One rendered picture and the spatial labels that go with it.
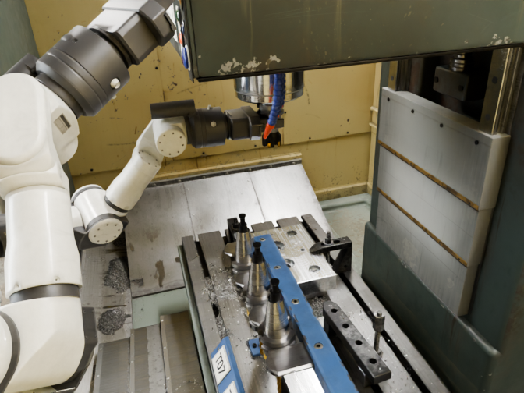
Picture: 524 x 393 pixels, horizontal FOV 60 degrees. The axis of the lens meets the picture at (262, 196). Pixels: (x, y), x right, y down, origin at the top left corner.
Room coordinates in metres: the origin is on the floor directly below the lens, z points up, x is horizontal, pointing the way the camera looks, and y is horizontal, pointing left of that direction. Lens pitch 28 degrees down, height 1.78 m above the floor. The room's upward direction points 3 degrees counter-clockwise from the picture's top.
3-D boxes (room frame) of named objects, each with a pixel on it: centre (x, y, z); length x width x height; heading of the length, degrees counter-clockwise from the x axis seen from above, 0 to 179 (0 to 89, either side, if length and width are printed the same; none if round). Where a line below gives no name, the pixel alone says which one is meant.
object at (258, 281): (0.67, 0.01, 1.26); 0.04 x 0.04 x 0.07
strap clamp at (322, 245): (1.14, -0.20, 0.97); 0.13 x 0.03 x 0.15; 104
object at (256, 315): (0.62, 0.00, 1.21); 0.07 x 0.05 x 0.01; 104
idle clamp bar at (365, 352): (0.81, -0.20, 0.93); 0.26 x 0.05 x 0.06; 19
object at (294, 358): (0.51, -0.03, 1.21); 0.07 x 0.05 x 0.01; 104
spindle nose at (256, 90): (1.02, -0.03, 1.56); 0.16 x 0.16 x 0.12
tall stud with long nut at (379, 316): (0.81, -0.26, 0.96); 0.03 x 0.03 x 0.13
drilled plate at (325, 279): (1.12, -0.05, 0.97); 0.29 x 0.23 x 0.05; 14
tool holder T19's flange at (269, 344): (0.57, -0.01, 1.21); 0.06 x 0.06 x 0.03
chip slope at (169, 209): (1.67, 0.14, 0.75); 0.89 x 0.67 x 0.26; 104
